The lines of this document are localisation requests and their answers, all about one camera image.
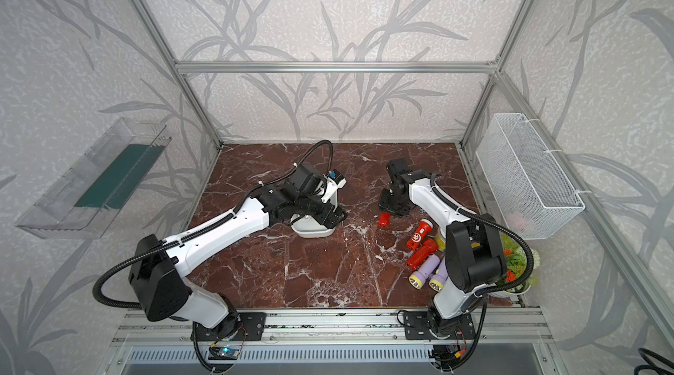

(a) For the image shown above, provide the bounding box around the red flashlight long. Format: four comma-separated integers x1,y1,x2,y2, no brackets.
377,212,391,228

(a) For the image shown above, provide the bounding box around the white plastic storage box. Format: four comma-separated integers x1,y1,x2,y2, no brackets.
291,215,335,239

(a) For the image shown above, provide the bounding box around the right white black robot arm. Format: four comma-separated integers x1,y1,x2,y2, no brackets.
380,157,535,324

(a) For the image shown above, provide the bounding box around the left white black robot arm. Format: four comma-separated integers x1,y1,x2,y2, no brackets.
92,158,347,329

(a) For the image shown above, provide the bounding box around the red flashlight with logo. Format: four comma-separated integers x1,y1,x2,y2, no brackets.
407,219,434,250

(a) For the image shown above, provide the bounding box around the red flashlight lower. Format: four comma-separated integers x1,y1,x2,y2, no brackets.
407,239,438,271

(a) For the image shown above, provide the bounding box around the round jar with label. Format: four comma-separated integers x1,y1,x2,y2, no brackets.
435,233,446,251

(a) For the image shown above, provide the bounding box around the purple flashlight lower left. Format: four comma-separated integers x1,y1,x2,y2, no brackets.
408,254,441,289

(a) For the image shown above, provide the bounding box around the purple flashlight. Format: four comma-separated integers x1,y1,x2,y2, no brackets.
428,258,449,292
408,254,441,289

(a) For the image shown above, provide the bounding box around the purple flashlight lower right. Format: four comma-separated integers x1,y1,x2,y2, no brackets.
428,258,449,292

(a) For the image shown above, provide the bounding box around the potted artificial flower plant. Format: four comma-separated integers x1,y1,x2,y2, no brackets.
497,232,541,295

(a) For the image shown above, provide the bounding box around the green shelf liner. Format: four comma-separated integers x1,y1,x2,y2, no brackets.
75,144,165,210

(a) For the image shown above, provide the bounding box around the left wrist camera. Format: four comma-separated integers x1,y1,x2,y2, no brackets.
321,170,346,203

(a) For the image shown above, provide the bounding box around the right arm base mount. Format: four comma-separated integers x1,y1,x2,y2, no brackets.
397,310,477,341

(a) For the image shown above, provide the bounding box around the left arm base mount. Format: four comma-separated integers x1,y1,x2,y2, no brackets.
191,312,267,343

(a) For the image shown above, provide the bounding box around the white wire mesh basket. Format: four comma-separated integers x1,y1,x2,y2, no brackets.
477,113,586,240

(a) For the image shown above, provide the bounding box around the aluminium front rail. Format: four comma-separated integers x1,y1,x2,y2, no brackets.
111,308,554,346

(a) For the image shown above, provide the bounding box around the clear plastic wall shelf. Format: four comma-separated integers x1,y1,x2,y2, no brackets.
16,118,171,240

